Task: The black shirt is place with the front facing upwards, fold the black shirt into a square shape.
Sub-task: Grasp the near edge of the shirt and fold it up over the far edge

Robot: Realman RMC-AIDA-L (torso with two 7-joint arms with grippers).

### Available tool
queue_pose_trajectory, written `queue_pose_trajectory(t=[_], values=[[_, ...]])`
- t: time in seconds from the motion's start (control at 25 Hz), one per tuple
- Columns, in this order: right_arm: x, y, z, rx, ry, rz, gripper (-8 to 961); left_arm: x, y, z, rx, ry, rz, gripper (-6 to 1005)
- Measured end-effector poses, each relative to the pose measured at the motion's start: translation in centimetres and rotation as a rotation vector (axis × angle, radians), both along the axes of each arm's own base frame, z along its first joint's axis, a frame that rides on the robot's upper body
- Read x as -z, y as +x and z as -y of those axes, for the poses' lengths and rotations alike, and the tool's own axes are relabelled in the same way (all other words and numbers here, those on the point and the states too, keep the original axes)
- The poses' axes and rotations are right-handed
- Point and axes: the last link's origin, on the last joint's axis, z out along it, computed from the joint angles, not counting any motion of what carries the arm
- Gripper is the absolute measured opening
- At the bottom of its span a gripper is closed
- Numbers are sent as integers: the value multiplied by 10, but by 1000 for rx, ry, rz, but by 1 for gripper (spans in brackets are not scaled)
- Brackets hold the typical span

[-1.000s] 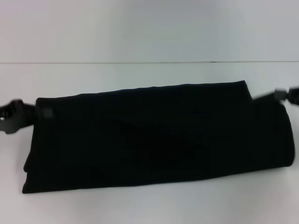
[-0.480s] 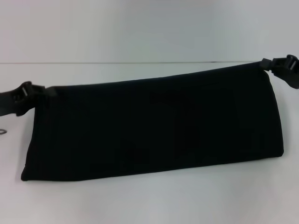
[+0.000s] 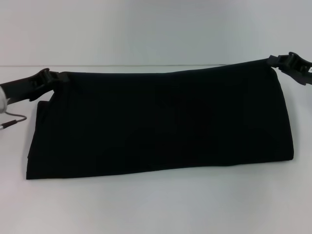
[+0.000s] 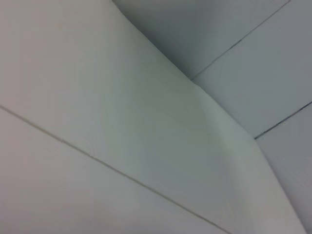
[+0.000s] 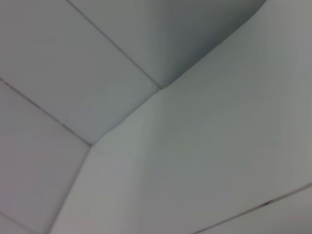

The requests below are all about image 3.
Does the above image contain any black shirt with FREE print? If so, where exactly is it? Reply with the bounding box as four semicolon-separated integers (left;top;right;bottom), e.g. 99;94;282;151
25;60;294;181

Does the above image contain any left arm connector cable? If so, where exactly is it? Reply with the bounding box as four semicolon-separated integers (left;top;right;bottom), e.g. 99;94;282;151
0;114;27;130

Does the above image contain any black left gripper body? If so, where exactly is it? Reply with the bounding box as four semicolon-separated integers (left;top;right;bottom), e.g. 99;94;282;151
0;68;54;103

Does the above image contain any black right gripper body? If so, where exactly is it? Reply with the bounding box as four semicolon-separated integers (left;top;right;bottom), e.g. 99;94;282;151
280;51;312;86

